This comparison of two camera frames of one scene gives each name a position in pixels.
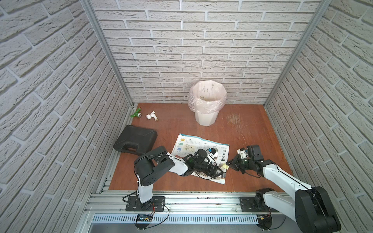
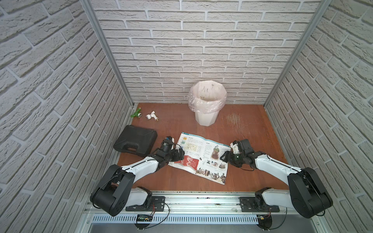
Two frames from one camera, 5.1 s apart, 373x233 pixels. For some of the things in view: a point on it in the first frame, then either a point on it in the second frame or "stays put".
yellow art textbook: x=186 y=145 stays put
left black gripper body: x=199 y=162 to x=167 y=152
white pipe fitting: x=148 y=116 stays put
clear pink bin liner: x=207 y=97 stays put
